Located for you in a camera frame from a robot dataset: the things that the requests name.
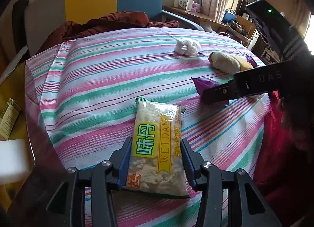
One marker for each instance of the striped bed cover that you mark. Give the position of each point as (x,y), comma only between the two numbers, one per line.
(84,92)

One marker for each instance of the white product boxes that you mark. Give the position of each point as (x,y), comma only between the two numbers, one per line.
(187,5)

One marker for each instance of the person's right hand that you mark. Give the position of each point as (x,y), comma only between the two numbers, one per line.
(298,119)

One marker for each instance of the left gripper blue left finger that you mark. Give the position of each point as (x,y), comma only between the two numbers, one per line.
(120,163)

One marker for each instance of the dark red garment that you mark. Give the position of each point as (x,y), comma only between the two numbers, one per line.
(70,30)

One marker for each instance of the grey yellow blue chair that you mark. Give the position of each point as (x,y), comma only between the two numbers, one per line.
(44,16)

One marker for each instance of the green yellow box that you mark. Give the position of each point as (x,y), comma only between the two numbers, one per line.
(9,116)

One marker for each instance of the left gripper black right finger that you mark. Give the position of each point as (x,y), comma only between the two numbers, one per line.
(192,165)

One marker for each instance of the purple wrapper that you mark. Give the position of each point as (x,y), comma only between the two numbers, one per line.
(205,87)

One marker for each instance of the blue bag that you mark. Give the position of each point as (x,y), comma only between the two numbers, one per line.
(229,15)

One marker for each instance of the black rolled mat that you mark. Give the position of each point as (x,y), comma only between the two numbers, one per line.
(18,24)

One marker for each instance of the white foam sponge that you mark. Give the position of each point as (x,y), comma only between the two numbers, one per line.
(14,166)

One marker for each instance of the crumpled white tissue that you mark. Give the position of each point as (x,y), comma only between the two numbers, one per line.
(187,46)

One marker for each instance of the gold tray box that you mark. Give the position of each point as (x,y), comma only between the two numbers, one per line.
(23,203)

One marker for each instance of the wooden side shelf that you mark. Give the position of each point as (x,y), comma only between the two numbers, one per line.
(203,20)

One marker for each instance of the weidan snack packet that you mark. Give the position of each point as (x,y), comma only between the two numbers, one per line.
(156,164)

